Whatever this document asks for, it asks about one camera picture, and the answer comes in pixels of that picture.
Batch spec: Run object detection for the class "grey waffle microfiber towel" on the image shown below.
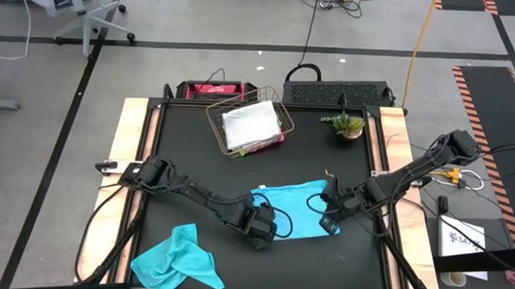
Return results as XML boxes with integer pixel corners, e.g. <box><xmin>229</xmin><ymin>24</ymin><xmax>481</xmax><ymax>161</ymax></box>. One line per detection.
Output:
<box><xmin>221</xmin><ymin>99</ymin><xmax>283</xmax><ymax>154</ymax></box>

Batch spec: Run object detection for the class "black perforated case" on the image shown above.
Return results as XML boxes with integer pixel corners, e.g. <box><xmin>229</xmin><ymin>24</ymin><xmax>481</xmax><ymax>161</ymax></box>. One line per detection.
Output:
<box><xmin>282</xmin><ymin>78</ymin><xmax>393</xmax><ymax>110</ymax></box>

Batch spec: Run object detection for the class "white office chair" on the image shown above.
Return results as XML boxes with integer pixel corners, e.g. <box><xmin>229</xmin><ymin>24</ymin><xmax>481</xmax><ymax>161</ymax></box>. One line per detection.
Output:
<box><xmin>0</xmin><ymin>0</ymin><xmax>138</xmax><ymax>57</ymax></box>

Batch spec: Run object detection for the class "potted succulent plant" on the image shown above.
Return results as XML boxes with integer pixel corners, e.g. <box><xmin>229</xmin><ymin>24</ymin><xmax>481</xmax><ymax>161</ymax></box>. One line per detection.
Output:
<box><xmin>319</xmin><ymin>111</ymin><xmax>367</xmax><ymax>141</ymax></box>

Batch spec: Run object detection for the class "white cable loop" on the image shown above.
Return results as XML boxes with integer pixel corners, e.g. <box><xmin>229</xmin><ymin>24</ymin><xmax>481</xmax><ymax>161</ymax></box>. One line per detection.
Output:
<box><xmin>458</xmin><ymin>168</ymin><xmax>486</xmax><ymax>192</ymax></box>

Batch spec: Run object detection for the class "pink microfiber towel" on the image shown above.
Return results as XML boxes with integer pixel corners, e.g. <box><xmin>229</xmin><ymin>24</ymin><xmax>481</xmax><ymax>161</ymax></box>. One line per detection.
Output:
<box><xmin>249</xmin><ymin>133</ymin><xmax>285</xmax><ymax>156</ymax></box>

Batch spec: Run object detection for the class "copper wire basket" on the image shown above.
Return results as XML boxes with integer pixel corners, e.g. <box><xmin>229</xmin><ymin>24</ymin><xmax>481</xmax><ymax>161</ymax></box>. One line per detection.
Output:
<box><xmin>203</xmin><ymin>83</ymin><xmax>297</xmax><ymax>161</ymax></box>

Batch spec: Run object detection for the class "green microfiber towel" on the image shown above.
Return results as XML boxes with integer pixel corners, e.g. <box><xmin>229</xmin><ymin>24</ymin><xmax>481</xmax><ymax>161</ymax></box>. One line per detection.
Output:
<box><xmin>237</xmin><ymin>111</ymin><xmax>284</xmax><ymax>159</ymax></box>

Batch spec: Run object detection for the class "black cable loop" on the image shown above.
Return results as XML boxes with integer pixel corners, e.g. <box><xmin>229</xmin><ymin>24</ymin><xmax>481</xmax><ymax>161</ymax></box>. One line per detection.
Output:
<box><xmin>284</xmin><ymin>62</ymin><xmax>324</xmax><ymax>84</ymax></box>

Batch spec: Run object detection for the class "red and black case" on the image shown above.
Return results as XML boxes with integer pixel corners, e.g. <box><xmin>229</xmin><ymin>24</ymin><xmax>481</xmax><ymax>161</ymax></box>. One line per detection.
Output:
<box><xmin>174</xmin><ymin>78</ymin><xmax>260</xmax><ymax>103</ymax></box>

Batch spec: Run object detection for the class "white floor cable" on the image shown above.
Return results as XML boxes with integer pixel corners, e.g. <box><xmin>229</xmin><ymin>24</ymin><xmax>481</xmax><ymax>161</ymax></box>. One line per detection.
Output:
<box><xmin>0</xmin><ymin>0</ymin><xmax>33</xmax><ymax>62</ymax></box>

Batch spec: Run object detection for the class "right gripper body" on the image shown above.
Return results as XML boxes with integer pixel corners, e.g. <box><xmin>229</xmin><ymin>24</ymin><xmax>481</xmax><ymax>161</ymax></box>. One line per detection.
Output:
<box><xmin>320</xmin><ymin>178</ymin><xmax>370</xmax><ymax>222</ymax></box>

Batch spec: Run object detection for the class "black flat bar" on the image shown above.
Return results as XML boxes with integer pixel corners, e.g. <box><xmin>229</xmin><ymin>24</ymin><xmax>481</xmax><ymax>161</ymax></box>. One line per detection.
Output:
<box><xmin>432</xmin><ymin>244</ymin><xmax>515</xmax><ymax>276</ymax></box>

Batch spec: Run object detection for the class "light wooden side board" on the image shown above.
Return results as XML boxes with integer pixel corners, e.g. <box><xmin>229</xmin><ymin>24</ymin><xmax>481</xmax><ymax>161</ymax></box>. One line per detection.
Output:
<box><xmin>74</xmin><ymin>95</ymin><xmax>151</xmax><ymax>286</ymax></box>
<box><xmin>372</xmin><ymin>105</ymin><xmax>447</xmax><ymax>289</ymax></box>

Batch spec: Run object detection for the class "black orange-striped floor mat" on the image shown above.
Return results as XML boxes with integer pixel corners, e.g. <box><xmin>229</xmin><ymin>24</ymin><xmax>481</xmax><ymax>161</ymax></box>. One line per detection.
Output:
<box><xmin>432</xmin><ymin>0</ymin><xmax>515</xmax><ymax>17</ymax></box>
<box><xmin>445</xmin><ymin>63</ymin><xmax>515</xmax><ymax>249</ymax></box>

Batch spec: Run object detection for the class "beige tape roll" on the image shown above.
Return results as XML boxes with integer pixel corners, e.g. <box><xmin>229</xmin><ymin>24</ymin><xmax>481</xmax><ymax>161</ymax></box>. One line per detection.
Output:
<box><xmin>439</xmin><ymin>270</ymin><xmax>468</xmax><ymax>288</ymax></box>

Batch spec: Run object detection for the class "black cable bundle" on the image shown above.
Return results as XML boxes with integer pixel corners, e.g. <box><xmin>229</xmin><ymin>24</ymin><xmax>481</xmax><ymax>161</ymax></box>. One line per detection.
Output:
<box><xmin>300</xmin><ymin>0</ymin><xmax>379</xmax><ymax>20</ymax></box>

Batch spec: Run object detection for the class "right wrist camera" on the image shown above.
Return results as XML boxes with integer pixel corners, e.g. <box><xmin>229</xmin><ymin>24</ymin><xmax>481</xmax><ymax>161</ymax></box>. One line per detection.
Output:
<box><xmin>318</xmin><ymin>214</ymin><xmax>342</xmax><ymax>237</ymax></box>

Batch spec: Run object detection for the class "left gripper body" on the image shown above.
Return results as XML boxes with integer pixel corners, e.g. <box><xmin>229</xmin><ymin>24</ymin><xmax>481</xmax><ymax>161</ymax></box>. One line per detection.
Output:
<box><xmin>238</xmin><ymin>202</ymin><xmax>280</xmax><ymax>251</ymax></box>

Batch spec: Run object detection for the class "grey desk foot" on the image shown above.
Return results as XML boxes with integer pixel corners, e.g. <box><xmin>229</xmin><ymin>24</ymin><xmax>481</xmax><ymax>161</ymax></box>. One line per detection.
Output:
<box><xmin>0</xmin><ymin>98</ymin><xmax>22</xmax><ymax>112</ymax></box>

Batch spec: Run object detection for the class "yellow hanging cable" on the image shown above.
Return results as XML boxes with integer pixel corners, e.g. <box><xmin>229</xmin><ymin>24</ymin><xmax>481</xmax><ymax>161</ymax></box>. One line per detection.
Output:
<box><xmin>402</xmin><ymin>0</ymin><xmax>439</xmax><ymax>111</ymax></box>

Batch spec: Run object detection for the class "white labelled box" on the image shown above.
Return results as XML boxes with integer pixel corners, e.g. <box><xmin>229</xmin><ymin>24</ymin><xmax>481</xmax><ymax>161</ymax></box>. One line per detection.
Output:
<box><xmin>436</xmin><ymin>214</ymin><xmax>491</xmax><ymax>281</ymax></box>

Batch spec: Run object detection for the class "blue microfiber towel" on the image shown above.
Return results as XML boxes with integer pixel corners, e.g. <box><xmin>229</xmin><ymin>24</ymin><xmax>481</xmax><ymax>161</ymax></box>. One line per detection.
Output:
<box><xmin>129</xmin><ymin>220</ymin><xmax>229</xmax><ymax>289</ymax></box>

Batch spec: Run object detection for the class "black hanging cable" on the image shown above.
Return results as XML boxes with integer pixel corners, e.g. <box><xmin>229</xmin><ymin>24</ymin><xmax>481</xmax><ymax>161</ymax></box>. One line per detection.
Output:
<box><xmin>300</xmin><ymin>0</ymin><xmax>320</xmax><ymax>67</ymax></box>

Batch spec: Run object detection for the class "yellow power adapter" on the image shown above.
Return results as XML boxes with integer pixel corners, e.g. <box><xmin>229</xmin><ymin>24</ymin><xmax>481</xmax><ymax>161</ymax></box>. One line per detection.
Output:
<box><xmin>427</xmin><ymin>166</ymin><xmax>462</xmax><ymax>185</ymax></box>

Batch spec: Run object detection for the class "blue towel with white label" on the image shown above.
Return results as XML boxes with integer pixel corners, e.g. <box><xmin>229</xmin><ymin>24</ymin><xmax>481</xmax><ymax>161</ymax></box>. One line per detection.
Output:
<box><xmin>248</xmin><ymin>176</ymin><xmax>343</xmax><ymax>244</ymax></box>

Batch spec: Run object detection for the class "black frame strut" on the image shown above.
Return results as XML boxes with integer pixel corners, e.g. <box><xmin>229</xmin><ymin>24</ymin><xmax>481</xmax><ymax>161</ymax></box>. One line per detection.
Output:
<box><xmin>80</xmin><ymin>184</ymin><xmax>150</xmax><ymax>287</ymax></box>
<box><xmin>370</xmin><ymin>199</ymin><xmax>442</xmax><ymax>289</ymax></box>

